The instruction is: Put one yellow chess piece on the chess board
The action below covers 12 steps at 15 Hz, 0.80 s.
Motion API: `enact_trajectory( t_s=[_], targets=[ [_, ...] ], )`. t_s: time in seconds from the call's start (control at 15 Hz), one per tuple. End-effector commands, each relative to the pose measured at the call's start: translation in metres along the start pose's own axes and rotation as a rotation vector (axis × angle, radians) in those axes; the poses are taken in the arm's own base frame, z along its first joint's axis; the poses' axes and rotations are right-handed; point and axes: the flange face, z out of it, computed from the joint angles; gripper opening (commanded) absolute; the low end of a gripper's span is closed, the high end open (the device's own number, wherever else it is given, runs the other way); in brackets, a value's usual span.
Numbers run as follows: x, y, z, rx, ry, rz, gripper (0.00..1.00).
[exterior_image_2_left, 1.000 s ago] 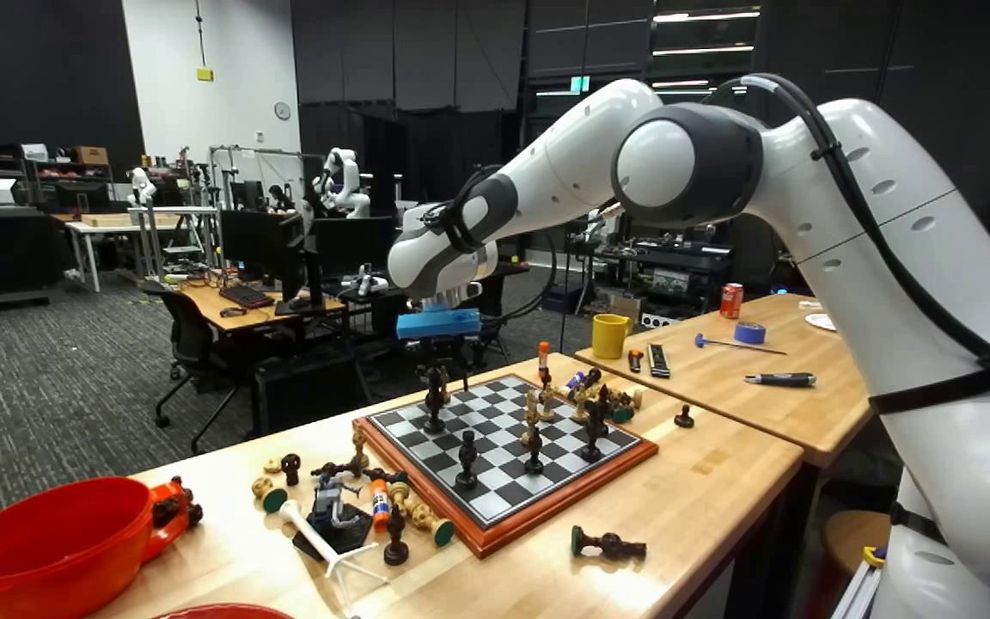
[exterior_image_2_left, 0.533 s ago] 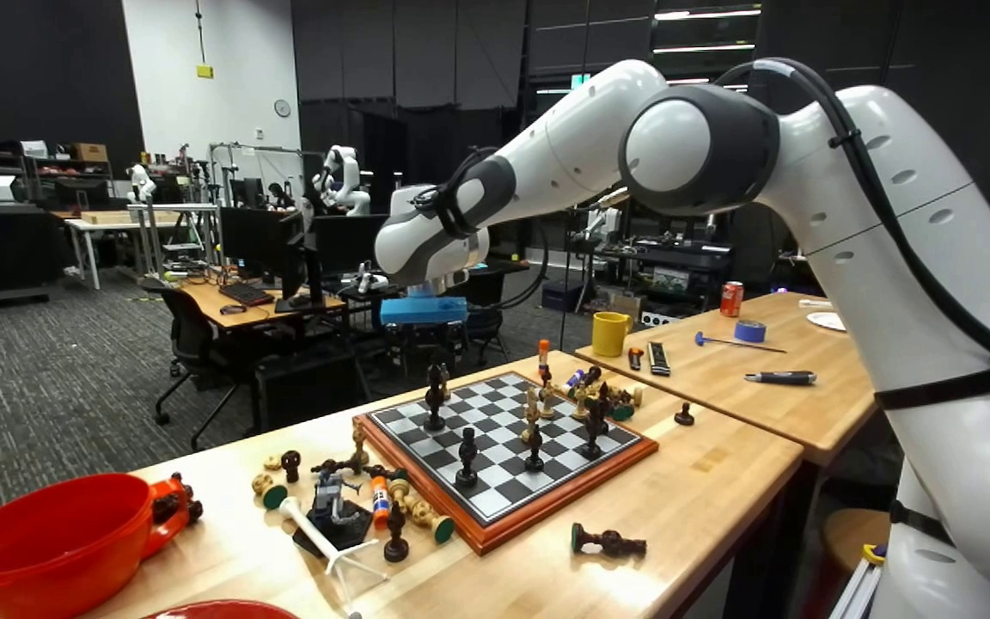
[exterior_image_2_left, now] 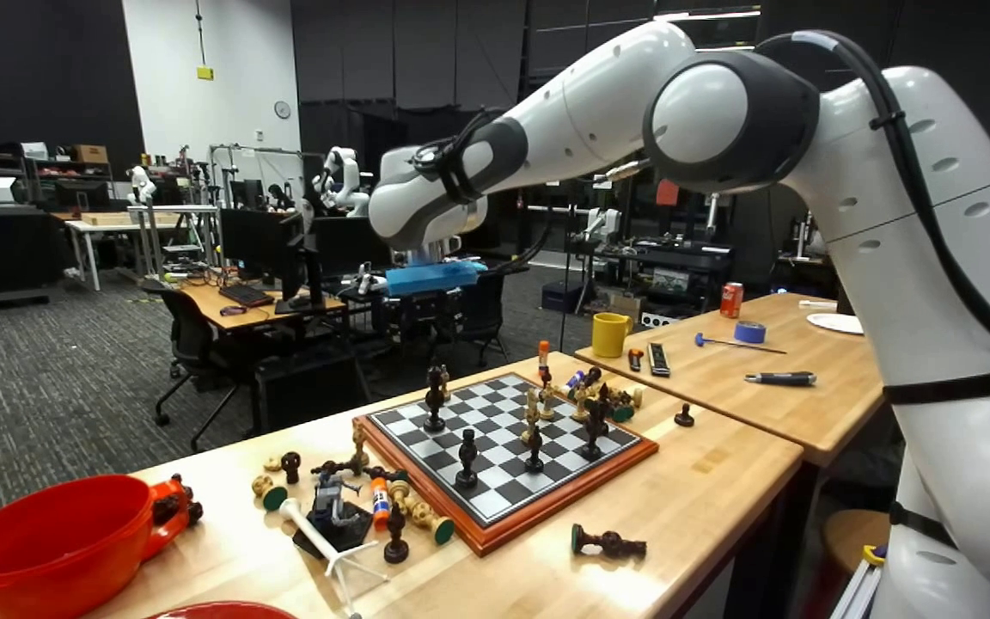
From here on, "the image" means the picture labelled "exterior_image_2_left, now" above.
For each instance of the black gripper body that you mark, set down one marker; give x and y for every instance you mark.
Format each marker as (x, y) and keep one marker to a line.
(439, 315)

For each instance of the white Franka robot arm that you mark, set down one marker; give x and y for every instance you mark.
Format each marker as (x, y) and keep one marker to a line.
(896, 195)

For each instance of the orange topped chess piece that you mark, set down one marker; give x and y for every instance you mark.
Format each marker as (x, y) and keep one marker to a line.
(546, 362)

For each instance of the wooden framed chess board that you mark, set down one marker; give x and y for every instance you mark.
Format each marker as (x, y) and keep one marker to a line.
(507, 452)

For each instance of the dark lying chess piece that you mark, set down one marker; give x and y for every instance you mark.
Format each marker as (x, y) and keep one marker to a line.
(585, 380)

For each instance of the black lying chess piece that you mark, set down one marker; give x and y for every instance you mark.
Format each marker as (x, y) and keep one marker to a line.
(605, 545)
(334, 465)

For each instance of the yellow green based chess piece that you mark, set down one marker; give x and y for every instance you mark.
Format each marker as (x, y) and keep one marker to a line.
(270, 493)
(431, 525)

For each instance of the black chess pawn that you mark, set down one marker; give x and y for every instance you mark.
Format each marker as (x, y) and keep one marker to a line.
(398, 540)

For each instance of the orange blue small toy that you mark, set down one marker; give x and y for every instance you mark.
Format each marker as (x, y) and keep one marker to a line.
(380, 502)

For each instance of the yellow cup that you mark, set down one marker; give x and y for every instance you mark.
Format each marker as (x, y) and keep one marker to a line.
(611, 336)

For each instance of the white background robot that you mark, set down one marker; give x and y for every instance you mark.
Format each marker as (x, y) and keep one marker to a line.
(342, 177)

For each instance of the dark small box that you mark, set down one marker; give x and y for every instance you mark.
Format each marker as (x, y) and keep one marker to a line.
(342, 521)

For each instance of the wooden top desk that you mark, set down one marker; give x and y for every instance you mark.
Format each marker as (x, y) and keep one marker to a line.
(239, 306)

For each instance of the black marker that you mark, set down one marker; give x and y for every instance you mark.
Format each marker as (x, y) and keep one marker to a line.
(658, 359)

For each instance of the black office chair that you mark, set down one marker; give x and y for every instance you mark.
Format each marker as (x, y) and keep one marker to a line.
(189, 337)

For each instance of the small black pawn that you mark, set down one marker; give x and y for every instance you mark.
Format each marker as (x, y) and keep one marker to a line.
(684, 419)

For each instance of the red can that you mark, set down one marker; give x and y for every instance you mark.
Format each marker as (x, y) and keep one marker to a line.
(729, 301)

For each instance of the orange toy figure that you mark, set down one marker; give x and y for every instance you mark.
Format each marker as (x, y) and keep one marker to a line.
(173, 502)

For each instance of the red plate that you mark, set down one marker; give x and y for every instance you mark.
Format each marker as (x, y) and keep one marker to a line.
(226, 611)

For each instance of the white plate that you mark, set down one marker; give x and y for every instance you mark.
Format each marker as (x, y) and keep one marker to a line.
(836, 325)

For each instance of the red plastic bowl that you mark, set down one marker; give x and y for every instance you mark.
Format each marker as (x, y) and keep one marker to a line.
(51, 552)

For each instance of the round wooden stool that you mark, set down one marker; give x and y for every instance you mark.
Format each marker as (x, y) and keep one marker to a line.
(859, 537)

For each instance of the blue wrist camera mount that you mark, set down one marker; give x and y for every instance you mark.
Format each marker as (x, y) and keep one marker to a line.
(439, 275)

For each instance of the round wall clock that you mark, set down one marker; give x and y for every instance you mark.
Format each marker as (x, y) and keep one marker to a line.
(282, 107)

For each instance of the yellow wall sign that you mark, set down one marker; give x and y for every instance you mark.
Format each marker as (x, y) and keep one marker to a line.
(207, 74)

